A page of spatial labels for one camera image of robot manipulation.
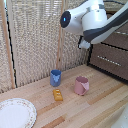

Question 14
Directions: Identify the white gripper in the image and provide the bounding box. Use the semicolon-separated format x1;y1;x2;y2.
78;35;92;51

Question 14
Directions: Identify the brown drawer front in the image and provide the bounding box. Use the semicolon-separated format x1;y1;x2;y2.
94;23;128;51
89;41;128;81

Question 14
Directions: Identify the pale drawer handle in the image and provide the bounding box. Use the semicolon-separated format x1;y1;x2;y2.
96;54;122;67
113;30;128;36

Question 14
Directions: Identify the pink paper cup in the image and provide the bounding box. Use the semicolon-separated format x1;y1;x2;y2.
73;75;90;97

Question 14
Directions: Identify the blue paper cup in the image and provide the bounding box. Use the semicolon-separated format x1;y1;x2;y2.
49;68;63;88

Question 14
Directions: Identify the bamboo blind screen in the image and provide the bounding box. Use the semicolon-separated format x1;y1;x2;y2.
6;0;101;88

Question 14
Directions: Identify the yellow block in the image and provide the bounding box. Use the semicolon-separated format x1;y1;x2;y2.
52;88;64;102

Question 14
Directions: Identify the grey white object corner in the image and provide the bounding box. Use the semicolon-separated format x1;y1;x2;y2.
111;105;128;128

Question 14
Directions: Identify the white patterned plate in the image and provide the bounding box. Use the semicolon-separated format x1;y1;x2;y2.
0;97;38;128

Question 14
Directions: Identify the dark drawer cabinet frame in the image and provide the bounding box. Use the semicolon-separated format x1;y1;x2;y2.
87;9;128;83

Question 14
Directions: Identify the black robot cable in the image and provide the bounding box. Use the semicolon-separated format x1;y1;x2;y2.
103;0;128;5

